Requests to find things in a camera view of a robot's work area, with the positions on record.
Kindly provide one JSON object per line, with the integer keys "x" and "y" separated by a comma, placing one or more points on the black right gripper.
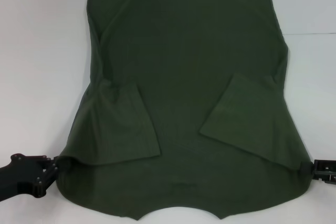
{"x": 326, "y": 178}

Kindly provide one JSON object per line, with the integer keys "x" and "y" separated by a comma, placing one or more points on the dark green t-shirt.
{"x": 183, "y": 77}

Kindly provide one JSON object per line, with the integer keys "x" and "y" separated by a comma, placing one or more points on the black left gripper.
{"x": 21, "y": 175}

